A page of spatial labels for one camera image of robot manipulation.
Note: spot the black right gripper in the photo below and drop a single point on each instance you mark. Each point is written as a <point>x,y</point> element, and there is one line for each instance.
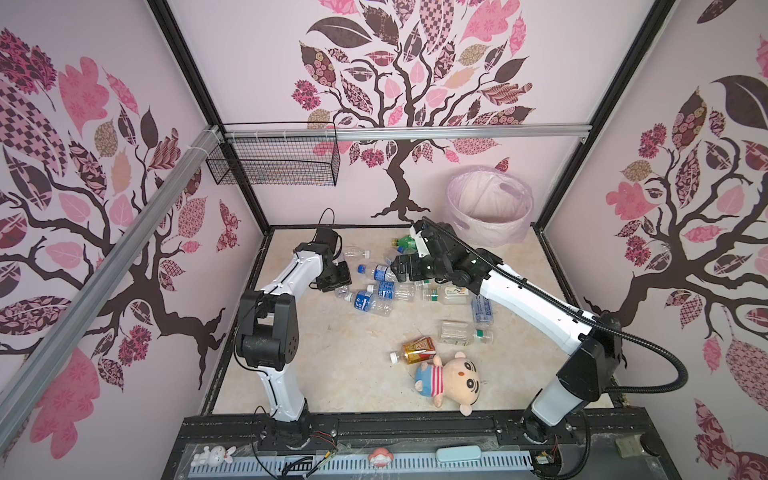
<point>412,260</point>

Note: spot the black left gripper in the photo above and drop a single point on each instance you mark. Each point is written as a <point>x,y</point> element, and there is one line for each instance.
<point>342,280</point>

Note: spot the clear bottle without label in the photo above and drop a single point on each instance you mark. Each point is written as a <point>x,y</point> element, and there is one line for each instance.
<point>354,253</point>

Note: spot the white bin pink liner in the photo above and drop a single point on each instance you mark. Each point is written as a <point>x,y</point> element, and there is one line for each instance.
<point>487,207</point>

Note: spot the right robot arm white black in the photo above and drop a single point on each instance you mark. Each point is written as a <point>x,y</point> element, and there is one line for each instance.
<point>592,343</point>

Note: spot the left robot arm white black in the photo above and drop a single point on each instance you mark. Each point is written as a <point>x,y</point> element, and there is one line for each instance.
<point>268,335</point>

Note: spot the green bottle at back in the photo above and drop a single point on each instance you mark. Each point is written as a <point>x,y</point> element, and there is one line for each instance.
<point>404,244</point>

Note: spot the clear bottle white label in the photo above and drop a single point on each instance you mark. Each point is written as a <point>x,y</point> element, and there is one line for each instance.
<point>447,294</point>

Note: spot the blue label bottle centre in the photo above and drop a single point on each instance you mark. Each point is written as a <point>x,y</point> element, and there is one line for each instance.
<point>389,290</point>

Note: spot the upright blue label water bottle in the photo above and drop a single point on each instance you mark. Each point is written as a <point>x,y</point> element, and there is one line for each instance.
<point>482,312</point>

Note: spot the blue cap bottle lower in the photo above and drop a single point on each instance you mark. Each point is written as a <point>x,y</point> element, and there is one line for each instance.
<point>365,301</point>

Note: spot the clear bottle green cap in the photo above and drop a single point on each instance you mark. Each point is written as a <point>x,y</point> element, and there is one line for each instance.
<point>463,333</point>

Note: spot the red yellow label tea bottle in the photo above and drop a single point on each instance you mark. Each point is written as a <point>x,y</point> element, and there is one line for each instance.
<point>415,351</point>

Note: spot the cartoon boy plush doll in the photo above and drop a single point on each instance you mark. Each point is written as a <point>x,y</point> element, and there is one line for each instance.
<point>456,380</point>

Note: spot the teal eraser block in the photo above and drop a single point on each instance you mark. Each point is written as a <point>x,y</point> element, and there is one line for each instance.
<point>455,454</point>

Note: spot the red white small figurine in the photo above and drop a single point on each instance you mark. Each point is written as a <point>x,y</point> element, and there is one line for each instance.
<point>380,458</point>

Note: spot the white bunny figurine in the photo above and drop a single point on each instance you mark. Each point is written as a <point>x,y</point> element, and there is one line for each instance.
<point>213,456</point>

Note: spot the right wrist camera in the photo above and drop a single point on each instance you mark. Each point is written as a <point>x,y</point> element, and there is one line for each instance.
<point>421,245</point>

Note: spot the black wire basket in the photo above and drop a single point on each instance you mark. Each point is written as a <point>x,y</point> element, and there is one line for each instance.
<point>289,153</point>

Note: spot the aluminium rail back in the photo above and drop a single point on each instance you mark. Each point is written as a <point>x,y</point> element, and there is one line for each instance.
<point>418,133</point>

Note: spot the aluminium rail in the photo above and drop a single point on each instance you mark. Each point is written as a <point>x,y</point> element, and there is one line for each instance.
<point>35,375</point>
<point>418,133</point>

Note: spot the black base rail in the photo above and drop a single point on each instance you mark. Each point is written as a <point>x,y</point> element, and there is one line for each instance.
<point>601,443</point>

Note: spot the white cable duct strip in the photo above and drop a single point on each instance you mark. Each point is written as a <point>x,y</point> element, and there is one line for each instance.
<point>358,465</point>

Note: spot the aluminium rail left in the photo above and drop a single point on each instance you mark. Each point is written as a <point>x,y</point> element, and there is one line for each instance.
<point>35,375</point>

